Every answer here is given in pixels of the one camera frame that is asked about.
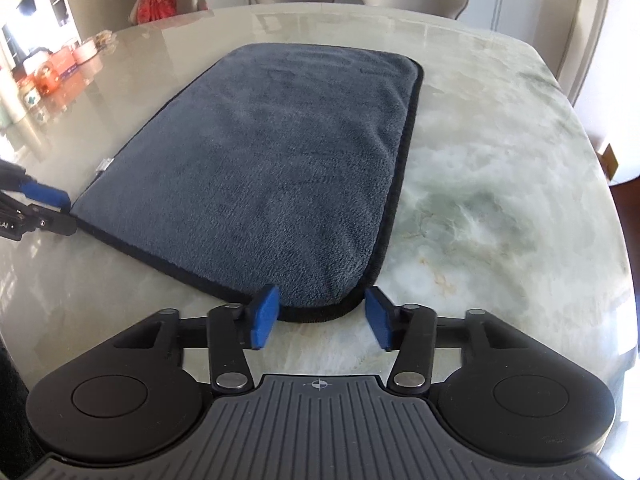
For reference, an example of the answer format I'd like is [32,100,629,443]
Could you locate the cardboard box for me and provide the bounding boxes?
[597,142,621,181]

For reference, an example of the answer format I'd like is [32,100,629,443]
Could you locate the pink round container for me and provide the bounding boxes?
[72,40,102,66]

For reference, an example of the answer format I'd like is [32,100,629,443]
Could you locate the black television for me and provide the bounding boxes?
[1,0,39,56]

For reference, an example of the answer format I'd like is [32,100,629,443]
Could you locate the white open shelf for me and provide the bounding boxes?
[39,0,84,47]

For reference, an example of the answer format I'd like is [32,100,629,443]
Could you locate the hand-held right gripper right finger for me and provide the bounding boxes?
[364,287,532,395]

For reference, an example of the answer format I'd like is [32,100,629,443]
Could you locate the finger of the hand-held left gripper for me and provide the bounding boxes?
[0,201,79,240]
[0,159,72,211]

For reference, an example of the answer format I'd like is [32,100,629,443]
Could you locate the grey towel with black trim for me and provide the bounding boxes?
[70,43,425,323]

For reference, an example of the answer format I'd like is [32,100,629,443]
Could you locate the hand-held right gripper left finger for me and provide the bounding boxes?
[107,284,281,395]

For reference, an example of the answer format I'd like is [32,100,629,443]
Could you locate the orange box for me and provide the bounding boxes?
[31,47,79,97]

